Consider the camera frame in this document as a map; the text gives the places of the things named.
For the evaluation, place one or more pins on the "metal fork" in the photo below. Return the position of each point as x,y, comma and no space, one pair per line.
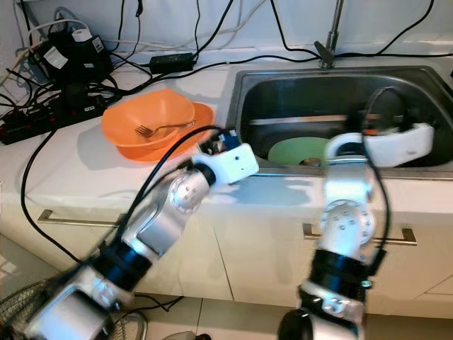
145,129

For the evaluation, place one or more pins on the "orange plastic bowl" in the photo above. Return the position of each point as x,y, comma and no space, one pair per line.
124,110

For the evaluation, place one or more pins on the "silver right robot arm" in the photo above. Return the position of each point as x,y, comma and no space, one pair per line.
347,227

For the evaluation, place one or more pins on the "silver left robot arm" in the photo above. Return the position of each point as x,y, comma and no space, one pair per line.
173,209

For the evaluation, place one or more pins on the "steel kitchen faucet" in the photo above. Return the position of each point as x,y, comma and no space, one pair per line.
325,55

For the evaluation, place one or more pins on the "white kitchen cabinet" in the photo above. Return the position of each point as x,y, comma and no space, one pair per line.
255,255

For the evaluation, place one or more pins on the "green plate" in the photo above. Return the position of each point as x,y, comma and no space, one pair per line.
290,149

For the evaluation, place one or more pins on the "stainless steel sink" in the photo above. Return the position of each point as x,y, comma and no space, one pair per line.
283,95

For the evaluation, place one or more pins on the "black power adapter brick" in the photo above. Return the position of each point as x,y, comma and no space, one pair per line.
171,62

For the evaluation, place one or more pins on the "black power strip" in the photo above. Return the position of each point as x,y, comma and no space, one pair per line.
42,122

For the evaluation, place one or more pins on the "black charger with white label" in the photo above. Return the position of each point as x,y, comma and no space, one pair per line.
81,60

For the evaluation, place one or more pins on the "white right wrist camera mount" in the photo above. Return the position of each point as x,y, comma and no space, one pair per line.
400,145

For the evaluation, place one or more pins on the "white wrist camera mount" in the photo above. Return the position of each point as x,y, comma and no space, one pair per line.
237,163
400,145

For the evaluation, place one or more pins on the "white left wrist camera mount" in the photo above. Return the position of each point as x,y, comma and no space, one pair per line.
237,163

